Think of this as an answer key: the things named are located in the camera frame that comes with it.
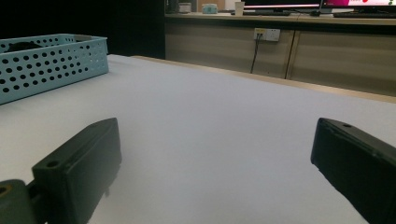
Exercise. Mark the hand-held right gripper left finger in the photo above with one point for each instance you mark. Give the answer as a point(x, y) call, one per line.
point(77, 165)

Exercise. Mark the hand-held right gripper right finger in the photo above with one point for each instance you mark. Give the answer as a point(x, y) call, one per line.
point(358, 165)

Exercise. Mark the light blue plastic basket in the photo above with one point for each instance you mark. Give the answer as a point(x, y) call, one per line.
point(56, 77)

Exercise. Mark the wooden counter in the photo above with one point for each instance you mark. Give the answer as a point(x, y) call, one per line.
point(342, 62)

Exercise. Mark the black keyboard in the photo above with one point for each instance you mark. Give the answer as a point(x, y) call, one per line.
point(267, 13)
point(364, 15)

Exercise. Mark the computer monitor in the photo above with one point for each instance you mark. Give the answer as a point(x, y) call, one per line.
point(280, 3)
point(358, 3)

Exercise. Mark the grey container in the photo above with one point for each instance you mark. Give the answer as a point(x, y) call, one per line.
point(185, 7)

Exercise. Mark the white paper cup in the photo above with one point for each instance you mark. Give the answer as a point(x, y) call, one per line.
point(239, 8)

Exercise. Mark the light blue box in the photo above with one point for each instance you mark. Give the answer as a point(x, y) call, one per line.
point(209, 8)

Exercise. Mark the white wall socket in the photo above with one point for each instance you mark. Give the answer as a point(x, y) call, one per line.
point(267, 34)

